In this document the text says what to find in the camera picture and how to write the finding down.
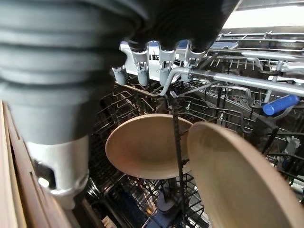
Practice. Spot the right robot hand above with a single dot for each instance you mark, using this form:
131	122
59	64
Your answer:
59	59

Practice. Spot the tan ceramic plate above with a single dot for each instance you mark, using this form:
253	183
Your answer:
145	147
240	175

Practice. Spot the brown wooden cabinet panel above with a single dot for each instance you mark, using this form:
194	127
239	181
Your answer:
21	180

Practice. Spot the grey plastic rack clip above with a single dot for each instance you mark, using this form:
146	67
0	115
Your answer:
291	145

